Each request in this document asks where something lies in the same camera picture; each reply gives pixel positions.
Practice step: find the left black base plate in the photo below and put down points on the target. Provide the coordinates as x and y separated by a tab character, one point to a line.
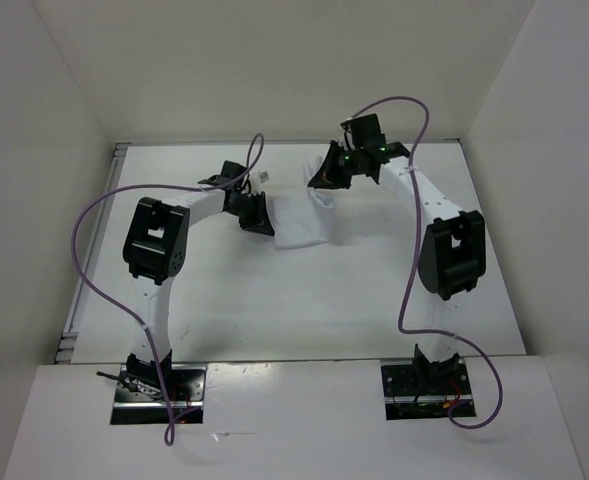
137	405

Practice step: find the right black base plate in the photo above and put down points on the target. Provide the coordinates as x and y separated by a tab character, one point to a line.
408	397

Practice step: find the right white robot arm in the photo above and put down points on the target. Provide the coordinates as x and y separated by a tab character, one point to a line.
449	252

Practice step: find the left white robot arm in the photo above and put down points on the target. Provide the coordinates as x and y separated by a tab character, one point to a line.
155	253

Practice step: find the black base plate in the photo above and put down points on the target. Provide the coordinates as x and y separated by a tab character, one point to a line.
408	397
137	405

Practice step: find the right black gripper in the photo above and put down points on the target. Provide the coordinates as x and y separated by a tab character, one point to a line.
327	176

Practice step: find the white skirt cloth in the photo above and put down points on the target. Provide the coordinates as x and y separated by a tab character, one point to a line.
303	218

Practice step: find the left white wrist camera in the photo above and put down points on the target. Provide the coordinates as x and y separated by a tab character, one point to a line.
256	181

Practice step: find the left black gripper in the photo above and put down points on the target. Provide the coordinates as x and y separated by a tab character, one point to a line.
259	222

